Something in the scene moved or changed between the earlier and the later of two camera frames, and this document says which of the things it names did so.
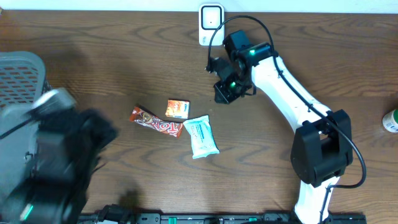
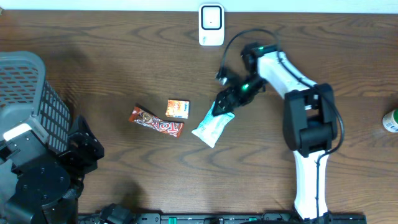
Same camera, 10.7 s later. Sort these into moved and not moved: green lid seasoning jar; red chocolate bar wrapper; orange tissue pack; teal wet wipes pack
Moved: teal wet wipes pack
Not moved: red chocolate bar wrapper; green lid seasoning jar; orange tissue pack
